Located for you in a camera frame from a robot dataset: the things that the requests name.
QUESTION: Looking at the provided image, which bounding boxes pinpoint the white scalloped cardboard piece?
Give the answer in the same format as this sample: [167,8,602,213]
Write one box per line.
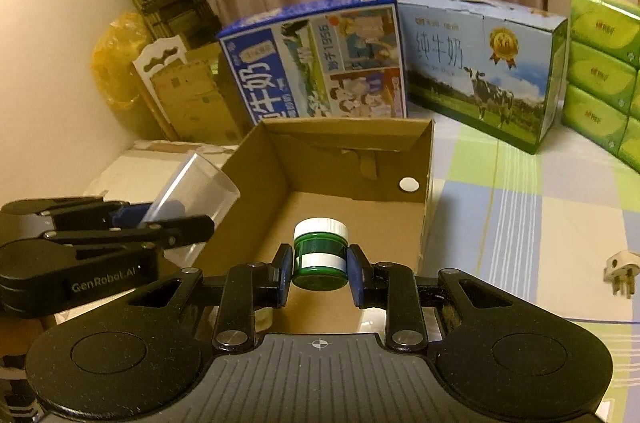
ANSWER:
[132,34,188,139]

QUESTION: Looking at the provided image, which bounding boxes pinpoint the dark blue milk carton box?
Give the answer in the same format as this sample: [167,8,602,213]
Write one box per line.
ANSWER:
[216,0,408,129]

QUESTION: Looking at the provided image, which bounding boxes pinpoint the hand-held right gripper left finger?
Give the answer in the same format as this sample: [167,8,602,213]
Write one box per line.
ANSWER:
[127,244,295,352]

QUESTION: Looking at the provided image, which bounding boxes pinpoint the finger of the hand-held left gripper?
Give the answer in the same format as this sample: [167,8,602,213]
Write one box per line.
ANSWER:
[0,197,151,234]
[0,215,216,261]

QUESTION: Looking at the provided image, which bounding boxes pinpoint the green jar with white lid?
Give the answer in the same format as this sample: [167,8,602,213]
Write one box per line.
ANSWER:
[291,218,349,290]

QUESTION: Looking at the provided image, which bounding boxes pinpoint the clear plastic cup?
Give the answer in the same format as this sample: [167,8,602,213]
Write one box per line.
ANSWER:
[142,152,241,269]

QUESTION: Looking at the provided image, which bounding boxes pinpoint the white three-pin plug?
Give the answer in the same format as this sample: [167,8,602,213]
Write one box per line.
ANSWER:
[604,250,640,300]

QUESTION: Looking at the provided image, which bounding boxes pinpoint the light blue cow milk box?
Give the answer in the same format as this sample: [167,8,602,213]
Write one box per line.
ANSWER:
[397,0,571,154]

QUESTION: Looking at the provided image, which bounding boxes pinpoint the yellow plastic bag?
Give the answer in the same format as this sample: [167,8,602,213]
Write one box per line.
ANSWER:
[91,12,151,110]

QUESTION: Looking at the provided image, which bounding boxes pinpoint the white flat box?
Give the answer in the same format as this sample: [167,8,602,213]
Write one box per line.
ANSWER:
[82,140,241,204]

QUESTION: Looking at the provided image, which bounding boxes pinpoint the cardboard box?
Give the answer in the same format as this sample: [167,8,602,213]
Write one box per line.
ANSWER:
[192,118,436,334]

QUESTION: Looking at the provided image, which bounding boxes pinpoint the flattened brown cardboard boxes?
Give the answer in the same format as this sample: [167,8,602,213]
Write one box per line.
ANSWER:
[152,43,251,144]

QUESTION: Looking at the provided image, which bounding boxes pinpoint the stack of green tissue packs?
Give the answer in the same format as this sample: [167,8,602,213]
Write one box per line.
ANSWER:
[560,0,640,174]

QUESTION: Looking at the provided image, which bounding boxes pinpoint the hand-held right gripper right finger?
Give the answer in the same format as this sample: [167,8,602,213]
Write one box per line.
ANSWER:
[346,244,506,352]

